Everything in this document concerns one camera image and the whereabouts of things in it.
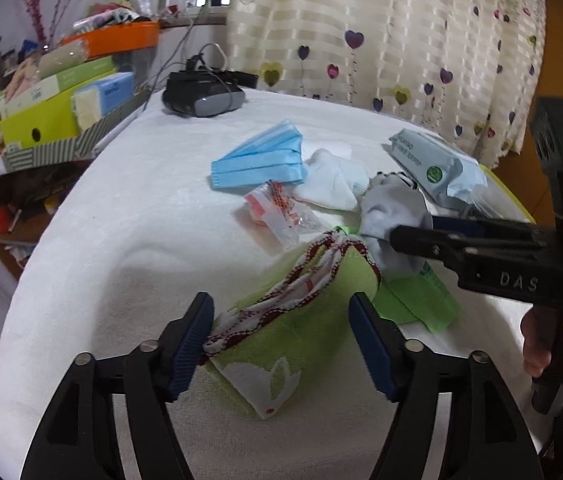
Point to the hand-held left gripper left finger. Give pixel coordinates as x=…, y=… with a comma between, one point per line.
x=191, y=345

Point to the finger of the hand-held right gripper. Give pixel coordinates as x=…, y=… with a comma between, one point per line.
x=416, y=240
x=456, y=223

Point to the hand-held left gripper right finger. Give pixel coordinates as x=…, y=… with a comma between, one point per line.
x=369, y=345

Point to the grey cloth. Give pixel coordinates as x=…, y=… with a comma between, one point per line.
x=391, y=210

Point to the green towel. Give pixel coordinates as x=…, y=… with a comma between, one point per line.
x=311, y=332

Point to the red and white patterned cloth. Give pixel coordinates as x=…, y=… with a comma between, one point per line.
x=306, y=285

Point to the clear plastic packet red print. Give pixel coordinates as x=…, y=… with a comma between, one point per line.
x=281, y=215

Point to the stack of blue face masks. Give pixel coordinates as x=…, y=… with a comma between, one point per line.
x=261, y=160

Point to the person's right hand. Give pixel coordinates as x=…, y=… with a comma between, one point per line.
x=531, y=340

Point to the green plastic packet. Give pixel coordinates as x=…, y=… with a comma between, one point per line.
x=411, y=302

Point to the black spotted white cloth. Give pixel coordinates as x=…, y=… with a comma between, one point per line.
x=394, y=179

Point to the light blue wet wipes pack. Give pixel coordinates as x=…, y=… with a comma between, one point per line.
x=426, y=165

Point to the white socks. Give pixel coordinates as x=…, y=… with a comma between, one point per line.
x=331, y=180

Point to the heart print curtain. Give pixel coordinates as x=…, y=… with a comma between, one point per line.
x=391, y=25

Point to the striped cardboard tray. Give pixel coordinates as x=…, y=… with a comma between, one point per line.
x=46, y=155

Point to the black VR headset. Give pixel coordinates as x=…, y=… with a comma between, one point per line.
x=201, y=95

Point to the blue tissue pack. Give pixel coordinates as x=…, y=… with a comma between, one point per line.
x=106, y=92

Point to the lime green cardboard box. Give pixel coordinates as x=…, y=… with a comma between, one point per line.
x=41, y=122

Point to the flat green box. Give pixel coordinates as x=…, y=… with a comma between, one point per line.
x=81, y=72

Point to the orange tray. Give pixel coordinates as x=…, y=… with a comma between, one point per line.
x=116, y=40

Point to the beige fabric roll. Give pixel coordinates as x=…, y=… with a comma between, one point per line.
x=61, y=57

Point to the beige plush toy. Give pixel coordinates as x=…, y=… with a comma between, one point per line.
x=21, y=77

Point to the red decorative branches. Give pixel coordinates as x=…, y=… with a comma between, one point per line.
x=36, y=0

